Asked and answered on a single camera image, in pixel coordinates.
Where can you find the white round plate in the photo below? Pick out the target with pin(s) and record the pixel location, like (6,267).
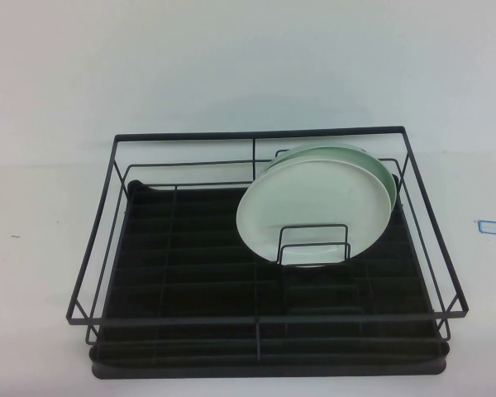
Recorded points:
(293,207)

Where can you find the black plastic drip tray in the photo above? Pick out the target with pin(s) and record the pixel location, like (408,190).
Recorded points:
(190,231)

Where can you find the blue outlined white sticker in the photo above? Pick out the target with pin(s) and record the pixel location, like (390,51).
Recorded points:
(492,227)

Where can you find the pale green round plate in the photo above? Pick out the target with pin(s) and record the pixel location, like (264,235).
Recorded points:
(355,159)

